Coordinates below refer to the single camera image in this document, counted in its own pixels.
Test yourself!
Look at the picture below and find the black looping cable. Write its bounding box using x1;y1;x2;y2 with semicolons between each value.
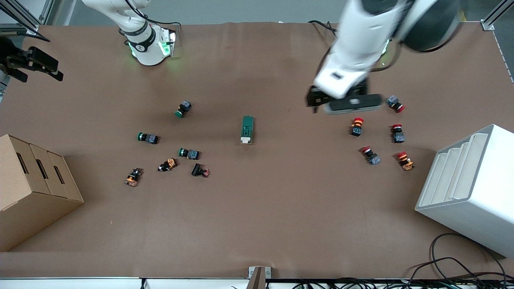
410;233;508;283

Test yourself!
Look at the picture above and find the green terminal block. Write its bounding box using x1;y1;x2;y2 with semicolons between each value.
240;116;255;145

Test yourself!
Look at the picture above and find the aluminium post bracket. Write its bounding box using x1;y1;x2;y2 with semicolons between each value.
248;266;271;289

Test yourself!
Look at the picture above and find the brown paper table cover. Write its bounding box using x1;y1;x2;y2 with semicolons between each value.
0;21;514;279

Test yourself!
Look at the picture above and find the black cable bundle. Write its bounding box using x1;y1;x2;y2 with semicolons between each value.
281;277;514;289

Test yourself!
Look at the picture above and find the white stepped rack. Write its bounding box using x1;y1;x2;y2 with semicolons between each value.
415;124;514;258

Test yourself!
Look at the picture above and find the black left arm base cable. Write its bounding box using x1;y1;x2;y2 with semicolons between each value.
308;20;340;37

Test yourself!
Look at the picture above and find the brown cardboard box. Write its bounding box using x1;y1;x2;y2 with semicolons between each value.
0;134;85;252

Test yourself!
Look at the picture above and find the aluminium frame post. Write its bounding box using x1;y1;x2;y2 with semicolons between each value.
0;0;55;35
481;0;514;31

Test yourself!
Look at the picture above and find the black right arm base cable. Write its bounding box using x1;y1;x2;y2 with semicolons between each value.
124;0;181;27

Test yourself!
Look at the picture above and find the black arm base cable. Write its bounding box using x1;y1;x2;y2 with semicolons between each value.
124;0;181;27
308;20;340;37

